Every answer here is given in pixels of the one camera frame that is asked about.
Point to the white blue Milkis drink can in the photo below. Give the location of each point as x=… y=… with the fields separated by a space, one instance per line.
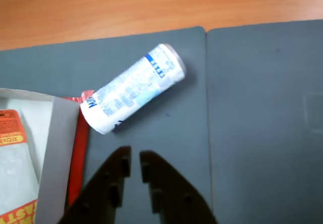
x=133 y=87

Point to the open red grey carton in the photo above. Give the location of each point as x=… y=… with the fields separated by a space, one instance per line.
x=56 y=145

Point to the red tape frame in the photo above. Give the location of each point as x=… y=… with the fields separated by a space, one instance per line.
x=79 y=158

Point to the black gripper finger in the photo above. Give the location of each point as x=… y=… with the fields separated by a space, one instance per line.
x=176 y=193
x=101 y=193

